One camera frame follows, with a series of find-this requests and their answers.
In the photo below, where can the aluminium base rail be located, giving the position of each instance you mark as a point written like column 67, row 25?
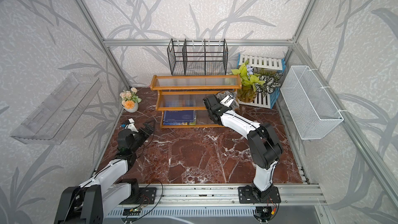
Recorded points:
column 204, row 195

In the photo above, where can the black wire mesh organizer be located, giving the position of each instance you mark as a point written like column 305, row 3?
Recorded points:
column 190, row 57

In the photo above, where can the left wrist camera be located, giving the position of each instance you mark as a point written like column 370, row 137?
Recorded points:
column 130, row 124

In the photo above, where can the white blue slatted crate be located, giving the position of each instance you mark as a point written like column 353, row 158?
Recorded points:
column 271, row 64

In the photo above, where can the blue Animal Farm book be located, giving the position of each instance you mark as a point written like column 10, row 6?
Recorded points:
column 179, row 123

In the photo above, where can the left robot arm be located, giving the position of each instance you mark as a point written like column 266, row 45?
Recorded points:
column 91, row 201

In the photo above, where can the clear acrylic wall shelf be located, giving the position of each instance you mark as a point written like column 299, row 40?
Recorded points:
column 52, row 121

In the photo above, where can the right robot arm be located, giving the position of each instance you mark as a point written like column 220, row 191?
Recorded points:
column 264, row 145

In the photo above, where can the green potted plant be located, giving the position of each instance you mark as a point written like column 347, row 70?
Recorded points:
column 264, row 82

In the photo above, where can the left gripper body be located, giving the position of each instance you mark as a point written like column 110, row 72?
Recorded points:
column 141, row 136

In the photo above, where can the grey fluffy cloth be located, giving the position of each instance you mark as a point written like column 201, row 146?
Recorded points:
column 221, row 95

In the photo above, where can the white pot with flowers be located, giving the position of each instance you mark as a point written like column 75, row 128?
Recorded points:
column 130, row 100

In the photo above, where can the dark blue book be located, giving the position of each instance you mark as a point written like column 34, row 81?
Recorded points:
column 180, row 116

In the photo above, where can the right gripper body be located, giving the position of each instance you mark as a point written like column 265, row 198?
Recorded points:
column 218, row 101

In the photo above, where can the orange wooden bookshelf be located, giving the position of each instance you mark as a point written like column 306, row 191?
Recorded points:
column 186, row 93

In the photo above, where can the white wire wall basket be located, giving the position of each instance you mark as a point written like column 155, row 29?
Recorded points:
column 311, row 108

